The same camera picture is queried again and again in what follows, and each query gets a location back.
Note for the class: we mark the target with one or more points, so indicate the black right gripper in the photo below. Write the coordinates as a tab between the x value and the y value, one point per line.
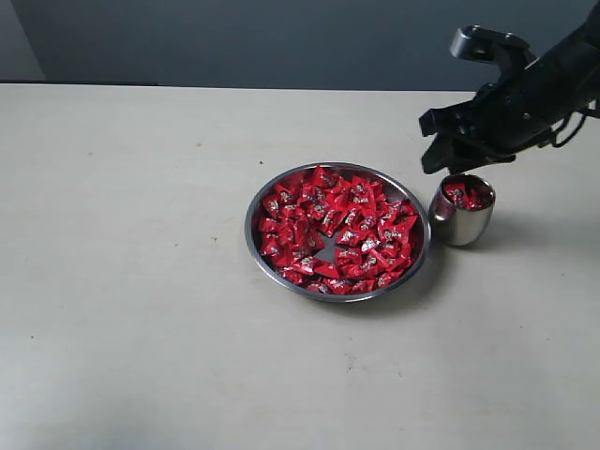
528	109

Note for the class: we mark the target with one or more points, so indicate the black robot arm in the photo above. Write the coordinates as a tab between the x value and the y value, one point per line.
583	43

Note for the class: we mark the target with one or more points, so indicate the red candies in cup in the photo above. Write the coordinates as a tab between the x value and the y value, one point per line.
467	196

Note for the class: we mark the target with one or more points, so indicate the stainless steel bowl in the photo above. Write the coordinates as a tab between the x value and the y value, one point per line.
267	267

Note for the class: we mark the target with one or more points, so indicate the stainless steel cup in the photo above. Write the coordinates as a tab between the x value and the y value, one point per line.
454	226

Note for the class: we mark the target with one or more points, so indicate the pile of red wrapped candies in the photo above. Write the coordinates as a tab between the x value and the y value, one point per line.
370	234

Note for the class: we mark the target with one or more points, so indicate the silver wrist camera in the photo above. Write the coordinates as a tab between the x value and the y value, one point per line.
508	52

